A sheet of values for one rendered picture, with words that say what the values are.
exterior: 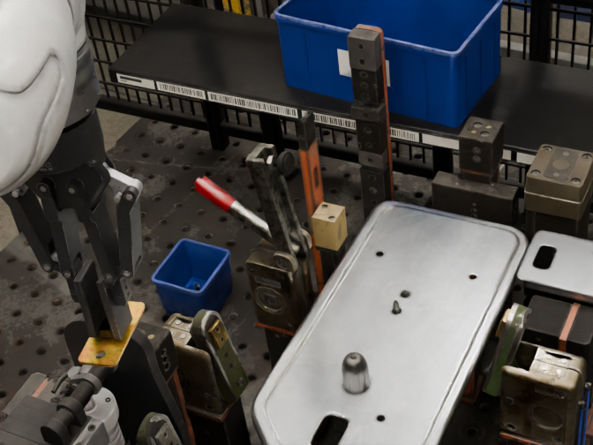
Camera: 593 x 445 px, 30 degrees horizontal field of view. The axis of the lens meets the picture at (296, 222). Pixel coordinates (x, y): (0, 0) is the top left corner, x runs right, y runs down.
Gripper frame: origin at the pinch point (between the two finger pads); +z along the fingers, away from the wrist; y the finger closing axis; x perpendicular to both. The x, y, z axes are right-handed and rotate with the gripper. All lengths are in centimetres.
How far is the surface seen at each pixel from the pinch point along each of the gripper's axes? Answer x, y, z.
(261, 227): 37.0, 2.3, 20.7
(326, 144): 98, -5, 50
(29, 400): 1.3, -12.6, 16.4
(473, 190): 58, 26, 29
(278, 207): 35.2, 5.6, 15.8
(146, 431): 3.8, -1.7, 22.2
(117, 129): 200, -102, 118
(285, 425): 14.6, 9.7, 31.6
